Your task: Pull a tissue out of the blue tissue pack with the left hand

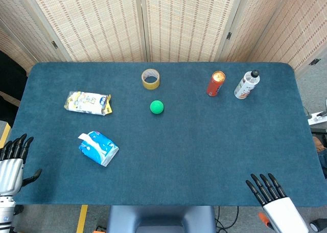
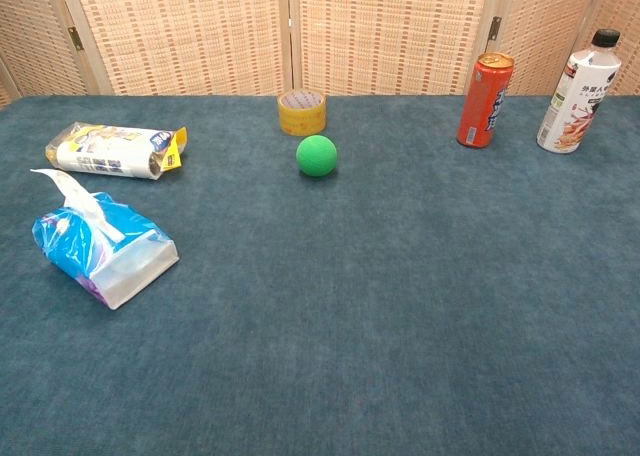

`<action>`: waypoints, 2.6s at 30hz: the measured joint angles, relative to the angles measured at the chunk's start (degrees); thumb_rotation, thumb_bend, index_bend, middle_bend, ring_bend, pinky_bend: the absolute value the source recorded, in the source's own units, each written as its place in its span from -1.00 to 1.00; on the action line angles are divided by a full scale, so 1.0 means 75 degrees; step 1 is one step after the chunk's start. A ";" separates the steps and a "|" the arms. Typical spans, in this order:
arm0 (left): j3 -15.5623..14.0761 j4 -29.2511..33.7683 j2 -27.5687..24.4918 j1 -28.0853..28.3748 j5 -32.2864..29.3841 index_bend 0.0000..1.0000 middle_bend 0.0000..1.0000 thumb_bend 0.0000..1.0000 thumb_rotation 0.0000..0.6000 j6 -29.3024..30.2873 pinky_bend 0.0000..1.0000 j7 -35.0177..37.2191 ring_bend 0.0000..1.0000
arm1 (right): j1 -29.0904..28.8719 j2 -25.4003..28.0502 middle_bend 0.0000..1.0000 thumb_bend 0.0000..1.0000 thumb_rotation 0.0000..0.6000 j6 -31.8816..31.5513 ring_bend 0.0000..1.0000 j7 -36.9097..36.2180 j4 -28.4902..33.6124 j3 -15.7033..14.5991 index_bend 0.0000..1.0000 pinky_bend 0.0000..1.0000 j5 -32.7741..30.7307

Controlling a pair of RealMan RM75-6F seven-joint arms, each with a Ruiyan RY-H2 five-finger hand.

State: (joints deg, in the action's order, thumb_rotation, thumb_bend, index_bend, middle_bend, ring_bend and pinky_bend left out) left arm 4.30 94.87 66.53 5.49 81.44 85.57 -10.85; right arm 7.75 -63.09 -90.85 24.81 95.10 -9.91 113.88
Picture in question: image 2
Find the blue plastic tissue pack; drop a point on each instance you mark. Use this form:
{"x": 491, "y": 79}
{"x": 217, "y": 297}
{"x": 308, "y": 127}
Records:
{"x": 75, "y": 246}

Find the green ball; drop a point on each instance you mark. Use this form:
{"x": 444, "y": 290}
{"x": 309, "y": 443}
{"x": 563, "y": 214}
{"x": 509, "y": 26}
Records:
{"x": 316, "y": 156}

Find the blue velvet tablecloth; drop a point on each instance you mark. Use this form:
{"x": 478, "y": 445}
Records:
{"x": 350, "y": 301}

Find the yellow packing tape roll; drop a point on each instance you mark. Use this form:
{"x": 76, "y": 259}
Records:
{"x": 302, "y": 113}

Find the woven folding screen panel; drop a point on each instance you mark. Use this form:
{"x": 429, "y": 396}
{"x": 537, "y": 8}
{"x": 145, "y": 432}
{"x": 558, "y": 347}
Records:
{"x": 545, "y": 21}
{"x": 30, "y": 31}
{"x": 185, "y": 31}
{"x": 627, "y": 21}
{"x": 390, "y": 31}

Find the red drink can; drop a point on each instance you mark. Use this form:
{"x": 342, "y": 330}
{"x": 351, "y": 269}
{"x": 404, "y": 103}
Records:
{"x": 484, "y": 103}

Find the white yellow bag roll package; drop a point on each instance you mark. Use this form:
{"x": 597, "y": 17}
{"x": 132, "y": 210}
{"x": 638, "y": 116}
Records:
{"x": 100, "y": 152}

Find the brass screen hinge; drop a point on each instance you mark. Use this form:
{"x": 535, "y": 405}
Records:
{"x": 495, "y": 28}
{"x": 75, "y": 38}

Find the white bottle with black cap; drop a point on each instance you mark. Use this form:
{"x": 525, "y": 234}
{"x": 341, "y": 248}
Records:
{"x": 575, "y": 101}

